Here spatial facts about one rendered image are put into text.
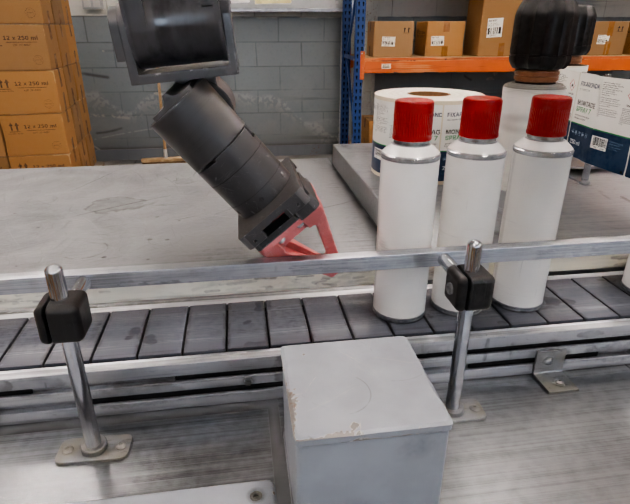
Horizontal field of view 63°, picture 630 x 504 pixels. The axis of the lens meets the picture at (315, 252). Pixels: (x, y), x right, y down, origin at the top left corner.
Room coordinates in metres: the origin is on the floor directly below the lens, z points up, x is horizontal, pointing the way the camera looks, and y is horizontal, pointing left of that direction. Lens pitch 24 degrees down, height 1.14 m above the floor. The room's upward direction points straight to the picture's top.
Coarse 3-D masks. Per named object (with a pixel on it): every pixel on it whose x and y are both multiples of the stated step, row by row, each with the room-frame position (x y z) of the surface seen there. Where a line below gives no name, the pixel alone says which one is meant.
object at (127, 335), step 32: (576, 288) 0.49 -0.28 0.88; (608, 288) 0.49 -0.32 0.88; (0, 320) 0.43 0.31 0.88; (32, 320) 0.43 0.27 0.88; (96, 320) 0.43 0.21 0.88; (128, 320) 0.43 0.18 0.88; (160, 320) 0.43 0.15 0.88; (192, 320) 0.43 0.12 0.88; (224, 320) 0.43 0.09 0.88; (256, 320) 0.43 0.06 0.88; (288, 320) 0.43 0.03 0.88; (320, 320) 0.43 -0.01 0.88; (352, 320) 0.43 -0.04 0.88; (384, 320) 0.43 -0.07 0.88; (448, 320) 0.43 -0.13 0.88; (480, 320) 0.43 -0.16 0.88; (512, 320) 0.43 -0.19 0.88; (544, 320) 0.43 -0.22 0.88; (576, 320) 0.43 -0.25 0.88; (0, 352) 0.37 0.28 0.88; (32, 352) 0.37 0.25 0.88; (96, 352) 0.37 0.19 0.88; (128, 352) 0.37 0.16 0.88; (160, 352) 0.37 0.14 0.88; (192, 352) 0.37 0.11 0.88
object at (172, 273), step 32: (288, 256) 0.40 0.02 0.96; (320, 256) 0.40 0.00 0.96; (352, 256) 0.40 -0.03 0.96; (384, 256) 0.40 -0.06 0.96; (416, 256) 0.40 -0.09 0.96; (512, 256) 0.41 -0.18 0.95; (544, 256) 0.42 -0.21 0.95; (576, 256) 0.42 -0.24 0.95; (0, 288) 0.35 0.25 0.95; (32, 288) 0.36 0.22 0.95; (96, 288) 0.36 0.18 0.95
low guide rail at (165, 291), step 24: (552, 264) 0.50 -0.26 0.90; (576, 264) 0.50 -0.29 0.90; (600, 264) 0.51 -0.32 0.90; (624, 264) 0.51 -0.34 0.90; (120, 288) 0.43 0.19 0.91; (144, 288) 0.44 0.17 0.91; (168, 288) 0.44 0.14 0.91; (192, 288) 0.44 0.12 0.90; (216, 288) 0.45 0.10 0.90; (240, 288) 0.45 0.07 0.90; (264, 288) 0.46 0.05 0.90; (288, 288) 0.46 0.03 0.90
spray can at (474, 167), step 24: (480, 96) 0.46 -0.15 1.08; (480, 120) 0.44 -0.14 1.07; (456, 144) 0.45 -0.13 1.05; (480, 144) 0.44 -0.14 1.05; (456, 168) 0.44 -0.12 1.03; (480, 168) 0.43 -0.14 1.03; (456, 192) 0.44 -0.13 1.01; (480, 192) 0.43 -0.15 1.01; (456, 216) 0.44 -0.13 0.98; (480, 216) 0.43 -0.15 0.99; (456, 240) 0.44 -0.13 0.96; (480, 240) 0.43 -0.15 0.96; (432, 288) 0.46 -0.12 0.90; (456, 312) 0.43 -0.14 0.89
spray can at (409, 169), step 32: (416, 128) 0.43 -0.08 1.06; (384, 160) 0.44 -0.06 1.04; (416, 160) 0.42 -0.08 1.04; (384, 192) 0.43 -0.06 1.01; (416, 192) 0.42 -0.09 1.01; (384, 224) 0.43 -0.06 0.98; (416, 224) 0.42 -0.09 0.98; (384, 288) 0.43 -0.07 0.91; (416, 288) 0.42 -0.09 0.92; (416, 320) 0.42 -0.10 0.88
